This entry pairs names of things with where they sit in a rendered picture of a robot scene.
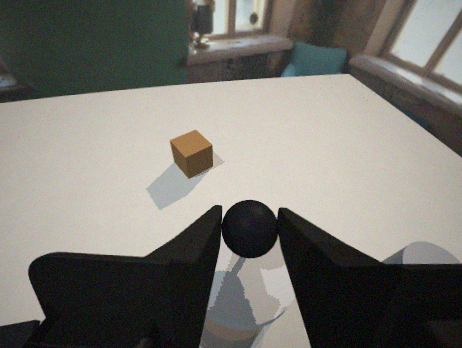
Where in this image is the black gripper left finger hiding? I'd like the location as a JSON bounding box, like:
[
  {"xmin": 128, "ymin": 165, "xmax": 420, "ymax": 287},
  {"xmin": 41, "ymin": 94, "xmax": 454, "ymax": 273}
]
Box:
[{"xmin": 28, "ymin": 205, "xmax": 222, "ymax": 348}]

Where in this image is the brown cube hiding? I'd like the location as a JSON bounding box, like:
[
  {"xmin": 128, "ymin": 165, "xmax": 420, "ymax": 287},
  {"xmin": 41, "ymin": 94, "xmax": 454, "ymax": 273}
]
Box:
[{"xmin": 169, "ymin": 129, "xmax": 213, "ymax": 179}]

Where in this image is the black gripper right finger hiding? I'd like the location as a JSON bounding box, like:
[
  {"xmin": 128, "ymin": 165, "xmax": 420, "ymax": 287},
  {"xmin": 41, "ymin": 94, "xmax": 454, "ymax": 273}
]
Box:
[{"xmin": 277, "ymin": 208, "xmax": 462, "ymax": 348}]

